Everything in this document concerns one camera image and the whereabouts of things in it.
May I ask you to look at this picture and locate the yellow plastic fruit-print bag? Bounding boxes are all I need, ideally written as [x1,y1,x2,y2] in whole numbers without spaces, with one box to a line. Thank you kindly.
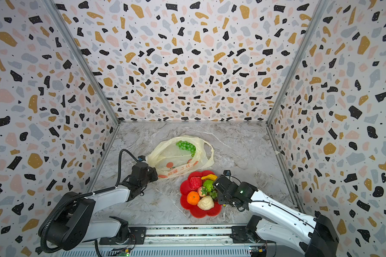
[146,135,214,179]

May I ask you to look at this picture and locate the green wrinkled toy fruit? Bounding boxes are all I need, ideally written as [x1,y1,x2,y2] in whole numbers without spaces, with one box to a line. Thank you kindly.
[203,179,214,193]

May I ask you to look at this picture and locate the red toy fruit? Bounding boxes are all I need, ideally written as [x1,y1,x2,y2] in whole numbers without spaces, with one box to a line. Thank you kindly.
[189,177,203,191]

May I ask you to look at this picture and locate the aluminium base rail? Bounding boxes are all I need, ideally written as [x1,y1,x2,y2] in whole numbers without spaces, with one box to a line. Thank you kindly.
[54,224,276,257]

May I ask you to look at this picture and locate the aluminium left corner post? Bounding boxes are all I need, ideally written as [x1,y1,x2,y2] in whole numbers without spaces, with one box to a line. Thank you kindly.
[41,0,120,125]

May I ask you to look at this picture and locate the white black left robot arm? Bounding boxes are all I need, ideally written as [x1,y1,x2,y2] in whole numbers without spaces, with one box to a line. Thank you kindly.
[38,162,158,253]

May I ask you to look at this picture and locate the black corrugated left cable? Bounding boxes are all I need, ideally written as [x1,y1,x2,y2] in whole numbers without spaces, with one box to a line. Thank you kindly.
[39,148,145,254]

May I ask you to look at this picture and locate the orange toy fruit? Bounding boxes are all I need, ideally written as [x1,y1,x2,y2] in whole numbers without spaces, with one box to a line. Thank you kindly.
[187,191,201,206]

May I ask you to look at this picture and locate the aluminium right corner post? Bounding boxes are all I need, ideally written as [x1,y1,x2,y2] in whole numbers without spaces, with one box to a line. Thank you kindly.
[266,0,329,125]

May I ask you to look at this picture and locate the cream white toy fruit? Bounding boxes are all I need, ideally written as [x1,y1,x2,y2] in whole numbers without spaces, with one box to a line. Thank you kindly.
[197,196,214,211]

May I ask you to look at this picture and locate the green toy grape bunch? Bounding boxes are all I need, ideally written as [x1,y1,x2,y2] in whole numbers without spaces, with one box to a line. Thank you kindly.
[176,141,196,157]

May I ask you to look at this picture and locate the red flower-shaped plate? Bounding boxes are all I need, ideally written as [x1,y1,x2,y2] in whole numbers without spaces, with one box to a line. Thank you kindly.
[180,170,222,218]

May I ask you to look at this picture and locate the dark brown toy fruit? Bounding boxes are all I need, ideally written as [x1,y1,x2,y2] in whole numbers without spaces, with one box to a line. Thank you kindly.
[209,190,218,200]

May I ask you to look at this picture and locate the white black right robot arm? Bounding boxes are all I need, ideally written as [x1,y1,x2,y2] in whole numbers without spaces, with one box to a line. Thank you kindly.
[213,175,339,257]

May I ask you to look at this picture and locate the aluminium corner post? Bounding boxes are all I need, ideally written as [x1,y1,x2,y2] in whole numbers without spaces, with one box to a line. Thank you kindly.
[266,0,329,125]
[41,0,120,125]

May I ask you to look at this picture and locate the yellow toy banana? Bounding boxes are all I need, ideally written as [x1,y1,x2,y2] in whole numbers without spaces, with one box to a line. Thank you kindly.
[201,174,218,181]

